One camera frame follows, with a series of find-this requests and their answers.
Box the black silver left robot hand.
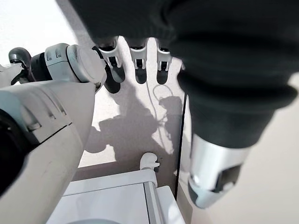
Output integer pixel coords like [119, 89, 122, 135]
[67, 0, 299, 210]

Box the white medical drawer cart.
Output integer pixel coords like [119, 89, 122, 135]
[45, 169, 165, 224]

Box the white cart side bin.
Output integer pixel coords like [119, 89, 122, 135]
[156, 185, 186, 224]

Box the silver left robot leg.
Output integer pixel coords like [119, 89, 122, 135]
[0, 43, 108, 199]

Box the thin white floor cable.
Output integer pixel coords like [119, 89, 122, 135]
[145, 81, 175, 155]

